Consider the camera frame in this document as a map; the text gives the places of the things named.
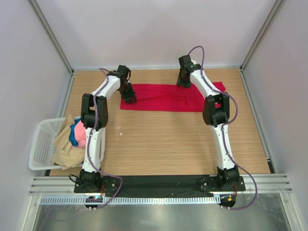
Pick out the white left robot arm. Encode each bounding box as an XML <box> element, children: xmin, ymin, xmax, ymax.
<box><xmin>74</xmin><ymin>65</ymin><xmax>137</xmax><ymax>193</ymax></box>

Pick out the right aluminium corner post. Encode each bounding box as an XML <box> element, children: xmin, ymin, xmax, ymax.
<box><xmin>239</xmin><ymin>0</ymin><xmax>287</xmax><ymax>72</ymax></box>

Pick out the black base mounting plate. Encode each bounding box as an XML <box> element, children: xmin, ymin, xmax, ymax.
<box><xmin>72</xmin><ymin>175</ymin><xmax>245</xmax><ymax>198</ymax></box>

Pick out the red polo shirt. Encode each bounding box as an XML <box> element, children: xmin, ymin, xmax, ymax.
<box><xmin>119</xmin><ymin>81</ymin><xmax>227</xmax><ymax>113</ymax></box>

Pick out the white slotted cable duct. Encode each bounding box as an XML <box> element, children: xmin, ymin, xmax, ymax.
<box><xmin>40</xmin><ymin>195</ymin><xmax>220</xmax><ymax>205</ymax></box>

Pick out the beige t shirt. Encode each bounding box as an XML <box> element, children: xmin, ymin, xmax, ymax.
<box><xmin>51</xmin><ymin>115</ymin><xmax>85</xmax><ymax>170</ymax></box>

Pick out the left aluminium corner post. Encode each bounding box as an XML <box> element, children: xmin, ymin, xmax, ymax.
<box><xmin>28</xmin><ymin>0</ymin><xmax>75</xmax><ymax>73</ymax></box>

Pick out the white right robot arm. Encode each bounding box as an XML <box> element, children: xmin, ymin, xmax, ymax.
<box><xmin>177</xmin><ymin>54</ymin><xmax>240</xmax><ymax>191</ymax></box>

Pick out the pink t shirt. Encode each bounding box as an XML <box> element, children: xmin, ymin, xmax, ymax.
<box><xmin>74</xmin><ymin>120</ymin><xmax>86</xmax><ymax>148</ymax></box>

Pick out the aluminium frame rail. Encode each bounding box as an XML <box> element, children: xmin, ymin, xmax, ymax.
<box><xmin>28</xmin><ymin>174</ymin><xmax>292</xmax><ymax>195</ymax></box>

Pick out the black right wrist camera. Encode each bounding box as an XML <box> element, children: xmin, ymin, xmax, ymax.
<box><xmin>179</xmin><ymin>55</ymin><xmax>201</xmax><ymax>73</ymax></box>

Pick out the white plastic laundry basket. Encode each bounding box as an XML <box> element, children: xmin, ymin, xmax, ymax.
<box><xmin>28</xmin><ymin>117</ymin><xmax>83</xmax><ymax>170</ymax></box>

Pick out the aluminium corner post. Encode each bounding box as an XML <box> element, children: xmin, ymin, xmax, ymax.
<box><xmin>28</xmin><ymin>0</ymin><xmax>75</xmax><ymax>73</ymax></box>
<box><xmin>239</xmin><ymin>0</ymin><xmax>287</xmax><ymax>72</ymax></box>

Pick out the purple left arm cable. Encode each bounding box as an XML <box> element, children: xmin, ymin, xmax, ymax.
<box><xmin>85</xmin><ymin>67</ymin><xmax>124</xmax><ymax>215</ymax></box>

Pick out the blue t shirt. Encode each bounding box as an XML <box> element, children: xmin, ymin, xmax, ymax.
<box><xmin>69</xmin><ymin>118</ymin><xmax>81</xmax><ymax>147</ymax></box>

